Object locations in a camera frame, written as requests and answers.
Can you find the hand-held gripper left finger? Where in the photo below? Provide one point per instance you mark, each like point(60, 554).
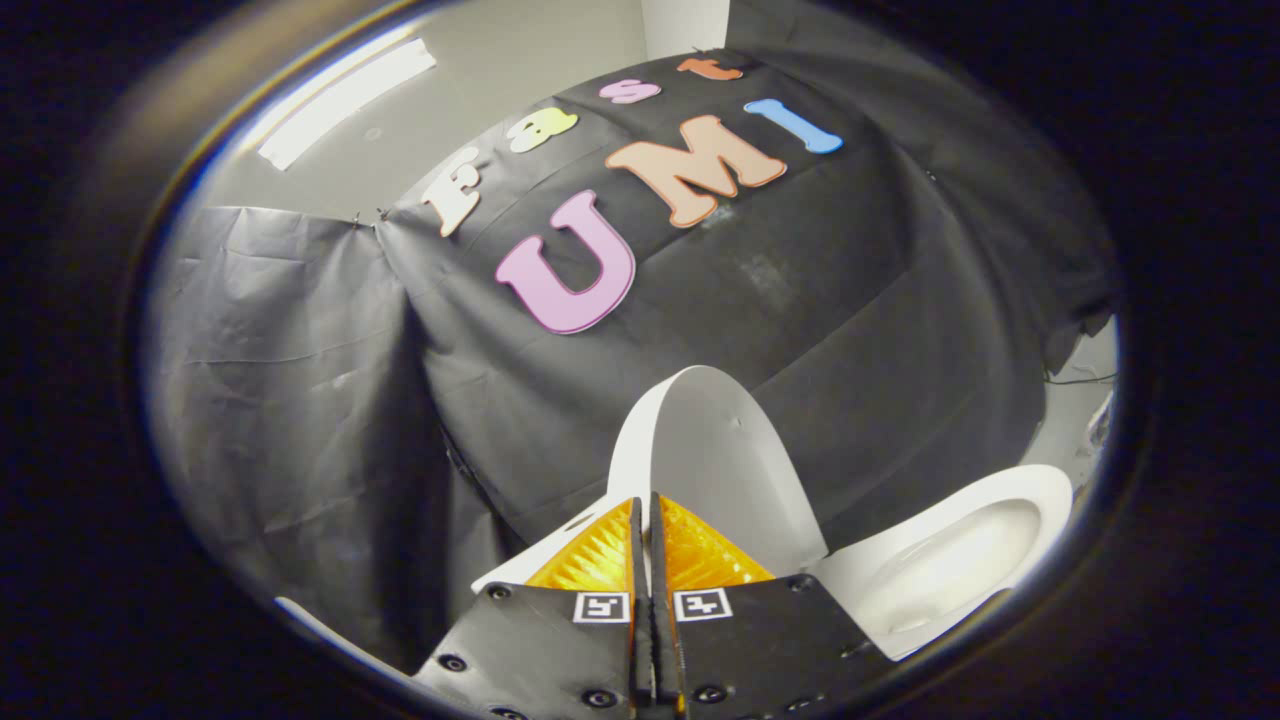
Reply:
point(560, 650)

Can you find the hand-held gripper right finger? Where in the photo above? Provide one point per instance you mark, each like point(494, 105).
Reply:
point(760, 640)

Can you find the white toilet lid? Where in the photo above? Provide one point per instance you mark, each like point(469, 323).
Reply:
point(715, 460)

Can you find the white toilet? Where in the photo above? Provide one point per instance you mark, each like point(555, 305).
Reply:
point(950, 560)

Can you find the black backdrop cloth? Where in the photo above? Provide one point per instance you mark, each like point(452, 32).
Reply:
point(850, 300)

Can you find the ceiling light panel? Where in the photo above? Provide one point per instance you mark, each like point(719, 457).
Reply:
point(345, 100)

